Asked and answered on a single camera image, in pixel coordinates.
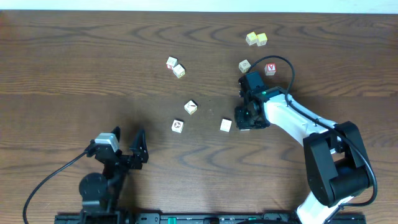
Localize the yellow block of pair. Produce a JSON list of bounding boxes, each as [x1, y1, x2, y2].
[[256, 33, 268, 47], [246, 32, 258, 45]]

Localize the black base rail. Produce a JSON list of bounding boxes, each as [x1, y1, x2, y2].
[[54, 212, 368, 224]]

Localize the plain white picture block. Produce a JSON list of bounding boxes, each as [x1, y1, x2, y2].
[[220, 119, 232, 133]]

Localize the white block yellow sides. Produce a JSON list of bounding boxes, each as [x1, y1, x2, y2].
[[173, 64, 186, 78]]

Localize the yellow block left of pair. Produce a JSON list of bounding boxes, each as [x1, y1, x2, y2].
[[246, 32, 258, 45]]

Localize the white block red sides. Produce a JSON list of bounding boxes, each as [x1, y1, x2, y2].
[[166, 57, 178, 70]]

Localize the soccer ball picture block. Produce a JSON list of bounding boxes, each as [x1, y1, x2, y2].
[[172, 119, 184, 133]]

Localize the hammer picture block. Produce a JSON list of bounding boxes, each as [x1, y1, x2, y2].
[[184, 100, 198, 115]]

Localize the white block yellow drawing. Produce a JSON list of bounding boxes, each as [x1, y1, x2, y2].
[[238, 59, 251, 73]]

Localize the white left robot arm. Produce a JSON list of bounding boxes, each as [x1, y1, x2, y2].
[[79, 126, 149, 223]]

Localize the yellow block right of pair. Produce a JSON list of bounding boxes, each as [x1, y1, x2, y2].
[[256, 33, 268, 47]]

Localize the red letter A block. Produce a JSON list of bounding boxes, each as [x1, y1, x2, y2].
[[264, 63, 277, 76]]

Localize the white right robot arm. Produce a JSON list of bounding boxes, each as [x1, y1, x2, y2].
[[235, 88, 377, 223]]

